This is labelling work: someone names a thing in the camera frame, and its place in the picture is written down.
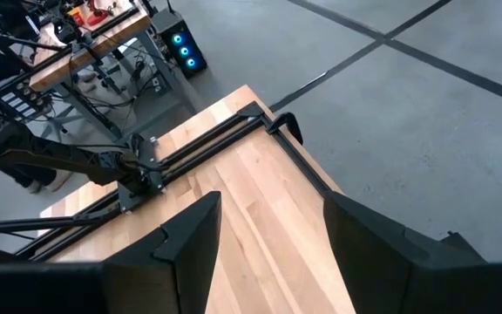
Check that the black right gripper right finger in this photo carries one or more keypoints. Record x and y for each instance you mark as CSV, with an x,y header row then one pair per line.
x,y
408,279

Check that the black corner clamp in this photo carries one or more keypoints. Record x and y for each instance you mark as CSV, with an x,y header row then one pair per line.
x,y
283,117

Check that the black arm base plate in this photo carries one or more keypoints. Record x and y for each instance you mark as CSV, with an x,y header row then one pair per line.
x,y
148,146

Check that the computer tower with blue fans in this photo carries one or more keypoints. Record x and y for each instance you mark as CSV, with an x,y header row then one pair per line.
x,y
181,48

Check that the black box with white labels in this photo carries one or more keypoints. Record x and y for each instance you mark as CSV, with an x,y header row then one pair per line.
x,y
20,102

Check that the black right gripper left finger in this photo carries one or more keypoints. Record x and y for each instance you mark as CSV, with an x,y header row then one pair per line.
x,y
103,288

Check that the wooden workbench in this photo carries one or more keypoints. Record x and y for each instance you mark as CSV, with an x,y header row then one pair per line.
x,y
103,39

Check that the black table frame rail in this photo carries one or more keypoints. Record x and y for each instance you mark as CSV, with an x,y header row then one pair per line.
x,y
216,151
207,136
303,162

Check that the orange small box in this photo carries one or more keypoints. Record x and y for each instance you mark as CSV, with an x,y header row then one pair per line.
x,y
76,17

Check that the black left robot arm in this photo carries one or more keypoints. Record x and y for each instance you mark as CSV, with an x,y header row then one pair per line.
x,y
59,159

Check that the red tool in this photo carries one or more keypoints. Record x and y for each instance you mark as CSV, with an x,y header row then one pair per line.
x,y
98,18

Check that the person's foot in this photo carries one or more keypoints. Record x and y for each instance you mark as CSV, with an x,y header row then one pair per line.
x,y
57,179

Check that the black frame strut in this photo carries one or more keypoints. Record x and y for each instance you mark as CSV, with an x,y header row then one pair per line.
x,y
37,223

